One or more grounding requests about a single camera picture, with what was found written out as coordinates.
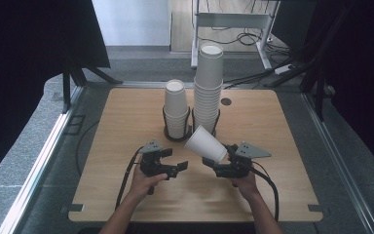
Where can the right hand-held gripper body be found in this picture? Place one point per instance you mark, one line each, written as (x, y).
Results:
(240, 165)

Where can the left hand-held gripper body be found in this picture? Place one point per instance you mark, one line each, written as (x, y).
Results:
(152, 164)

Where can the white paper cup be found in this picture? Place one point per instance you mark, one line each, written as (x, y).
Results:
(204, 143)

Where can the tall stack of white cups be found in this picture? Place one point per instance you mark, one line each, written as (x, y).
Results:
(209, 74)

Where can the person's right hand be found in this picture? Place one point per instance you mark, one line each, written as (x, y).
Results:
(246, 188)

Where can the person's left hand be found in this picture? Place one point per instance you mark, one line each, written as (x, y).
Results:
(141, 187)

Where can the short stack of white cups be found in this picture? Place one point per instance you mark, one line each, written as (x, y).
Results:
(175, 100)

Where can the white power strip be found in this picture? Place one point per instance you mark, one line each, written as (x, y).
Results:
(284, 69)

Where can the black metal stand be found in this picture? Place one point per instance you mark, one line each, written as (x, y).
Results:
(319, 97)

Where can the black tripod stand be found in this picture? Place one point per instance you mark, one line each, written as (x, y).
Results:
(66, 94)

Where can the black curtain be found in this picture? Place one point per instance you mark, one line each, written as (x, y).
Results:
(29, 48)
(363, 65)

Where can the aluminium floor rail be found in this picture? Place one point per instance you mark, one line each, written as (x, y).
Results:
(45, 146)
(337, 162)

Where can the white metal desk frame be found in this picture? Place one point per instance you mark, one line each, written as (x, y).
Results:
(230, 20)

